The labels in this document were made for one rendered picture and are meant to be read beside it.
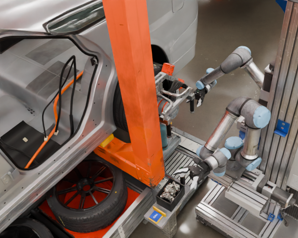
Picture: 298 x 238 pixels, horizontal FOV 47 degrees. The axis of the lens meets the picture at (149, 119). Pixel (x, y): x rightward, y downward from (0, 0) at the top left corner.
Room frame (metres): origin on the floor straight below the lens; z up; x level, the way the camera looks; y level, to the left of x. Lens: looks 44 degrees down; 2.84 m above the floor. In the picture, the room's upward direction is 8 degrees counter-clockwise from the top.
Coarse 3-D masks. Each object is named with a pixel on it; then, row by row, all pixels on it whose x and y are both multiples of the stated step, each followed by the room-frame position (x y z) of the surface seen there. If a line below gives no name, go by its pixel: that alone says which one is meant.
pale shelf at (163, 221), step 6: (186, 186) 1.60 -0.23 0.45; (186, 192) 1.54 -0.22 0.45; (156, 204) 1.47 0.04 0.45; (180, 204) 1.45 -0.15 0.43; (150, 210) 1.42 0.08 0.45; (162, 210) 1.41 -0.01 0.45; (174, 210) 1.40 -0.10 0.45; (144, 216) 1.38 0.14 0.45; (168, 216) 1.35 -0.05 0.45; (162, 222) 1.31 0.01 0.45; (162, 228) 1.27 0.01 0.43
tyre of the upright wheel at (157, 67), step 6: (156, 66) 2.32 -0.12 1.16; (162, 66) 2.36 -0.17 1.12; (156, 72) 2.28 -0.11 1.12; (120, 90) 2.15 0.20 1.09; (114, 96) 2.14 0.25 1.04; (120, 96) 2.12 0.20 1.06; (114, 102) 2.12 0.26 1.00; (120, 102) 2.09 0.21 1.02; (114, 108) 2.10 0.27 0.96; (120, 108) 2.06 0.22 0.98; (114, 114) 2.09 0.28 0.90; (120, 114) 2.05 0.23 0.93; (114, 120) 2.10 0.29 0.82; (120, 120) 2.05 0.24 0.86; (126, 120) 2.00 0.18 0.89; (120, 126) 2.08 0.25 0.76; (126, 126) 2.00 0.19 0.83
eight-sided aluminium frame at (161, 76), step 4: (160, 72) 2.28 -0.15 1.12; (156, 76) 2.23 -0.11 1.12; (160, 76) 2.24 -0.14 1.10; (164, 76) 2.22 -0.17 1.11; (168, 76) 2.27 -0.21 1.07; (172, 76) 2.30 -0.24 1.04; (156, 80) 2.21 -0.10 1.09; (160, 80) 2.19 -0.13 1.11; (172, 80) 2.30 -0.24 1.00; (156, 84) 2.15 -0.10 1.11; (176, 92) 2.34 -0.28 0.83; (172, 96) 2.37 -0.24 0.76; (172, 100) 2.36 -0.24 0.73; (164, 124) 2.19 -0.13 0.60
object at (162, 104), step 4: (160, 100) 2.16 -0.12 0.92; (164, 100) 2.16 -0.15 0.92; (160, 104) 2.12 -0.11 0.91; (164, 104) 2.11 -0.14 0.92; (168, 104) 2.10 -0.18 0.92; (160, 108) 2.10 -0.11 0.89; (164, 108) 2.08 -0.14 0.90; (176, 108) 2.09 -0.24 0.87; (160, 112) 2.08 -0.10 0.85; (172, 112) 2.04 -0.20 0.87; (176, 112) 2.09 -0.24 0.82; (168, 116) 2.03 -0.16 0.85; (172, 116) 2.04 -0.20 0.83
